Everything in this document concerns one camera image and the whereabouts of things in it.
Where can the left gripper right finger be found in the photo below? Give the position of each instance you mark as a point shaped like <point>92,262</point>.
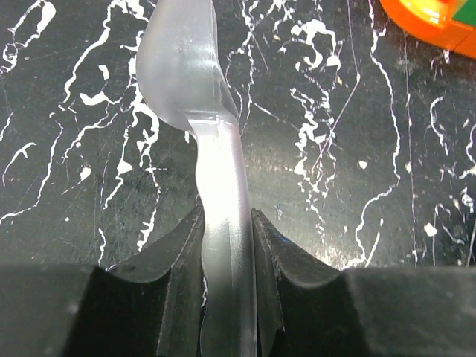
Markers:
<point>307,308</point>

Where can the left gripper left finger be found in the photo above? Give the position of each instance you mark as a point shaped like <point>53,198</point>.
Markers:
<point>148,305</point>

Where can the translucent plastic food scoop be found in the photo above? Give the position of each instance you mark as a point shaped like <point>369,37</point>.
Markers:
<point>180,79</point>

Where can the colourful toy block track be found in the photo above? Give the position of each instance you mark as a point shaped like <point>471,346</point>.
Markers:
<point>449,24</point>

